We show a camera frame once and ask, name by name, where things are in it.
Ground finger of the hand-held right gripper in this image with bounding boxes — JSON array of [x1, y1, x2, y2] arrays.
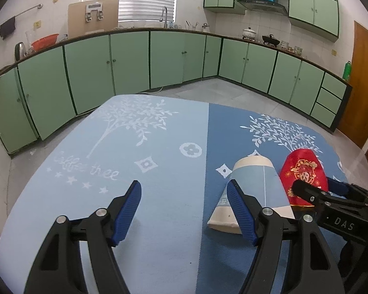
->
[[327, 178, 368, 201], [292, 179, 332, 209]]

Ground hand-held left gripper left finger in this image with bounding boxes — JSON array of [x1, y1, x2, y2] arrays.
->
[[24, 180, 142, 294]]

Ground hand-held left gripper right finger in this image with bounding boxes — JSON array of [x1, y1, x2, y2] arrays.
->
[[226, 180, 346, 294]]

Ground red packet with gold print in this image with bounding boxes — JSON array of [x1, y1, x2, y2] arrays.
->
[[278, 148, 329, 209]]

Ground blue printed tablecloth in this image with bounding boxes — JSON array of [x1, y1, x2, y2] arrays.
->
[[0, 94, 349, 294]]

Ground wooden door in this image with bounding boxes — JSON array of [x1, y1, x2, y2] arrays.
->
[[337, 21, 368, 184]]

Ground green bottle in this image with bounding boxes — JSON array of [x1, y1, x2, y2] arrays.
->
[[342, 61, 353, 82]]

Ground green base cabinets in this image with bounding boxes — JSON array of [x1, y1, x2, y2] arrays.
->
[[0, 28, 353, 157]]

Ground range hood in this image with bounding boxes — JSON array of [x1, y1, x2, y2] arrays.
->
[[236, 0, 289, 16]]

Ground red basin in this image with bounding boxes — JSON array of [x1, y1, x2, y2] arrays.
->
[[31, 34, 60, 50]]

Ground metal kettle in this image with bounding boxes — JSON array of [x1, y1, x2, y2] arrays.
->
[[15, 42, 28, 62]]

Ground metal faucet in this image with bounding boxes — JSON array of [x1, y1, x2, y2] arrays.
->
[[159, 6, 169, 29]]

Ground clear plastic jug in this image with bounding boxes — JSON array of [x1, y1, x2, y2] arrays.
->
[[25, 30, 35, 53]]

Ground wooden board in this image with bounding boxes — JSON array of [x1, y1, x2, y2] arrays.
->
[[68, 0, 120, 37]]

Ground white device on board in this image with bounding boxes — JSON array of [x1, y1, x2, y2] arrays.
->
[[85, 2, 105, 22]]

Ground dark towel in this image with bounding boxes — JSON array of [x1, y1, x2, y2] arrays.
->
[[0, 18, 17, 40]]

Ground green wall cabinets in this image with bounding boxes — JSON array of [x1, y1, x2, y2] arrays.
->
[[203, 0, 340, 40]]

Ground metal towel rail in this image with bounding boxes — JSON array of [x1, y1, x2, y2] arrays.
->
[[0, 4, 44, 31]]

